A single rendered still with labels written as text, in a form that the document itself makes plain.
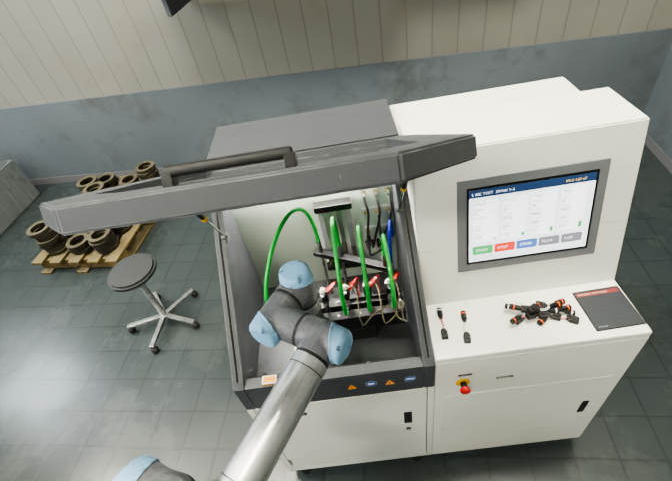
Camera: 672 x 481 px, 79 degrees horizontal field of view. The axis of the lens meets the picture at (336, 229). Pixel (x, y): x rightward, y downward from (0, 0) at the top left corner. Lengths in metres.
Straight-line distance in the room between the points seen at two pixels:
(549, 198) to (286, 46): 2.73
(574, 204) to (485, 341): 0.53
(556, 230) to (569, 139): 0.31
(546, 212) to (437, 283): 0.43
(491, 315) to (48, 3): 4.00
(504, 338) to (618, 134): 0.72
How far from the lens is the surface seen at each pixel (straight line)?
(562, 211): 1.51
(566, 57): 3.99
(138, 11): 4.01
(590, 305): 1.67
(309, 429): 1.85
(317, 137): 1.51
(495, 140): 1.33
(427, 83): 3.78
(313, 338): 0.84
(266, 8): 3.64
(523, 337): 1.53
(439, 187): 1.31
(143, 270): 2.77
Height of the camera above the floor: 2.25
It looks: 43 degrees down
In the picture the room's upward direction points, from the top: 11 degrees counter-clockwise
